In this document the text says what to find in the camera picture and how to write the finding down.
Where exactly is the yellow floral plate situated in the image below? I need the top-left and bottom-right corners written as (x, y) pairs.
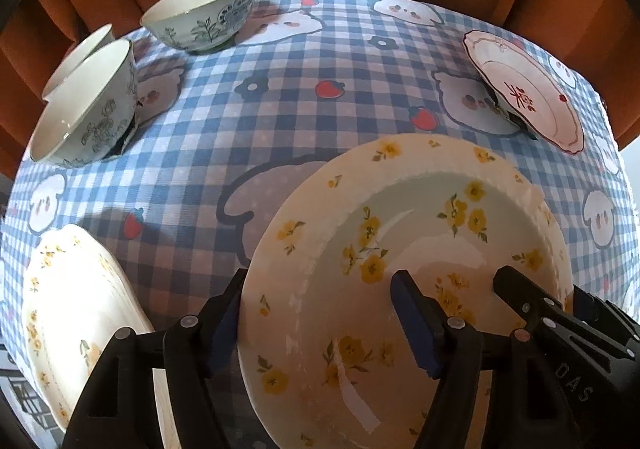
top-left (21, 224), bottom-right (168, 435)
top-left (237, 134), bottom-right (573, 449)

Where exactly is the white bowl grey floral print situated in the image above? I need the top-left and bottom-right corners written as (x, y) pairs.
top-left (29, 39), bottom-right (139, 166)
top-left (41, 23), bottom-right (116, 100)

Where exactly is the blue checked printed tablecloth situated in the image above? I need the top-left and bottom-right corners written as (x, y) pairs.
top-left (0, 0), bottom-right (631, 449)

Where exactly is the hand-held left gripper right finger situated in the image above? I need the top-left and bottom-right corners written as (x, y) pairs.
top-left (390, 270), bottom-right (606, 449)

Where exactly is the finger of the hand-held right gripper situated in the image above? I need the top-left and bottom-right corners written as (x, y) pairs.
top-left (492, 265), bottom-right (632, 396)
top-left (573, 284), bottom-right (639, 356)

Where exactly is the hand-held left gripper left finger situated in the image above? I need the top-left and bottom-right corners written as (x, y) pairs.
top-left (62, 268), bottom-right (251, 449)

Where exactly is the white bowl teal floral print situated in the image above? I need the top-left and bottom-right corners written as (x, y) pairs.
top-left (139, 0), bottom-right (261, 54)

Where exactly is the pink-rimmed plate red character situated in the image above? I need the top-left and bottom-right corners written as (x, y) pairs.
top-left (461, 30), bottom-right (586, 154)

